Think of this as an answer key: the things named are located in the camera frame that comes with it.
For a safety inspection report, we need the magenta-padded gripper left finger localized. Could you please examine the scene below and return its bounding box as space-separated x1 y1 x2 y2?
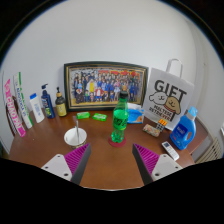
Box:
40 143 92 186

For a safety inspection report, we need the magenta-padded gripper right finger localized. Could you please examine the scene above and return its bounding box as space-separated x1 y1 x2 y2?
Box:
132 142 184 186

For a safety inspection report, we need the green plastic drink bottle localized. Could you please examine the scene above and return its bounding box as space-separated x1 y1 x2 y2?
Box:
110 90 130 144

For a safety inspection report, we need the patterned paper cup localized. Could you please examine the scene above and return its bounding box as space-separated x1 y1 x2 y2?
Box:
63 126 88 150

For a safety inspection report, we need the white remote control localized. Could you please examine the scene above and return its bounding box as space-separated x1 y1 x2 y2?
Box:
161 140 180 162

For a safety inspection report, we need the small patterned box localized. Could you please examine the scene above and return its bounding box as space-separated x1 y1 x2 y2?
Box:
142 123 162 138

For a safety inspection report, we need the white spoon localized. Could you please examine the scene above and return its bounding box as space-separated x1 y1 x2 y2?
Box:
73 115 81 144

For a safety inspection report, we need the orange black puzzle cube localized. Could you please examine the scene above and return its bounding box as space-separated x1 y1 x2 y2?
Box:
155 118 168 133

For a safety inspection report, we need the small green packet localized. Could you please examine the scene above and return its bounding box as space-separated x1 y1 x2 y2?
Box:
76 111 91 120
92 112 108 122

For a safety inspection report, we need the blue tissue pack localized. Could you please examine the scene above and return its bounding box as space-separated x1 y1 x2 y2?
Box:
127 102 146 125

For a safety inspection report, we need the blue detergent bottle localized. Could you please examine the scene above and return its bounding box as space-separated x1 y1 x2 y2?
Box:
169 106 199 151

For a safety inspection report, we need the amber pump bottle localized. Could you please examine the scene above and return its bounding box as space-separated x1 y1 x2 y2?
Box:
54 86 68 118

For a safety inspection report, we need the dark blue pump bottle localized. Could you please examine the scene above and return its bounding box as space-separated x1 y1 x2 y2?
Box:
40 83 56 120

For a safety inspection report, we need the white lotion bottle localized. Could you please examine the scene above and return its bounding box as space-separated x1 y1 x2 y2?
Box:
29 92 46 124

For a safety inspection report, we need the white radiator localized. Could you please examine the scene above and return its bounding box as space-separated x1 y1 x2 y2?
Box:
194 136 223 164

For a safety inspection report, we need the white printed paper bag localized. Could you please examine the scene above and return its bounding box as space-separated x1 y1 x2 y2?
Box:
142 58 195 131

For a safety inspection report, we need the white green shuttlecock tube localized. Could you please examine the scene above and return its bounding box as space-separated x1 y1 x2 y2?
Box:
13 71 34 130

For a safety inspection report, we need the framed group photo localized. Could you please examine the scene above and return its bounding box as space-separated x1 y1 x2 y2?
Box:
63 61 150 112

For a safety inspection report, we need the pink shuttlecock tube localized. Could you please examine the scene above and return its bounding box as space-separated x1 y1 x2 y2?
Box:
3 78 27 138

